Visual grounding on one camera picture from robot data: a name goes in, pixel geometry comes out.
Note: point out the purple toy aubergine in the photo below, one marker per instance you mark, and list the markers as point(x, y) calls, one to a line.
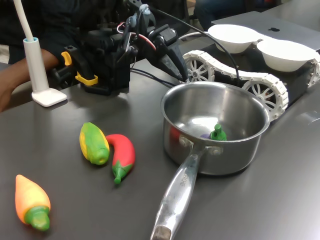
point(217, 135)

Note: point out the orange toy carrot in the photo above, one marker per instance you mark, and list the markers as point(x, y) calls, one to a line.
point(30, 197)

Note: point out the person's left hand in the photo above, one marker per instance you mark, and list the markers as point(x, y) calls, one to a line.
point(6, 87)

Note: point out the pale grey putty lump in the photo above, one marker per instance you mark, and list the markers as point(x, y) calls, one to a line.
point(145, 10)

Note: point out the background person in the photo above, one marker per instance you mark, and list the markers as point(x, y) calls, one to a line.
point(212, 10)

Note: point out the white bowl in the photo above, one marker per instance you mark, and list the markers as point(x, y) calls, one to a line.
point(285, 56)
point(232, 37)

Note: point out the small white-tracked vehicle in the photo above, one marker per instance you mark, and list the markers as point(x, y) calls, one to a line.
point(262, 75)

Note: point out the black yellow clamp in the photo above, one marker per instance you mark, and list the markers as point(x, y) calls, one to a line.
point(86, 80)

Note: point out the red toy chilli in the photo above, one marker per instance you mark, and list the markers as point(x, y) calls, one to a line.
point(123, 152)

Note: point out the silver laptop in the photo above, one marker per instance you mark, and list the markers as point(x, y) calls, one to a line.
point(287, 32)

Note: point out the yellow green toy corn cob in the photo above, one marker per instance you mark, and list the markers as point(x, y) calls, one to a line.
point(93, 143)

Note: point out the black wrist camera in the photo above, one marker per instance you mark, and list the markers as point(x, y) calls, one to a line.
point(125, 42)

